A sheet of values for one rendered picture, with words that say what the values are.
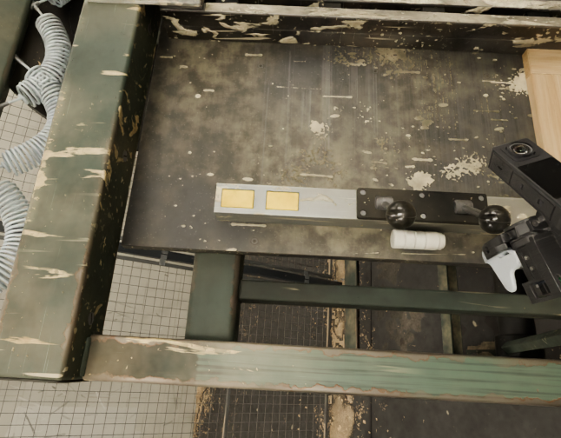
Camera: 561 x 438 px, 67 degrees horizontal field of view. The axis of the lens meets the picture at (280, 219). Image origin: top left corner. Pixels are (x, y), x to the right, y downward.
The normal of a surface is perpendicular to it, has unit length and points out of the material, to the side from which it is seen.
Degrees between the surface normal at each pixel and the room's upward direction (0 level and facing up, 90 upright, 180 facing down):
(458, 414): 0
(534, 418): 0
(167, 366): 60
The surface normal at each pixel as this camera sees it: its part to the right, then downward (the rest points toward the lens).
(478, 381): 0.00, -0.33
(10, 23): 0.51, -0.26
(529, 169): -0.14, -0.72
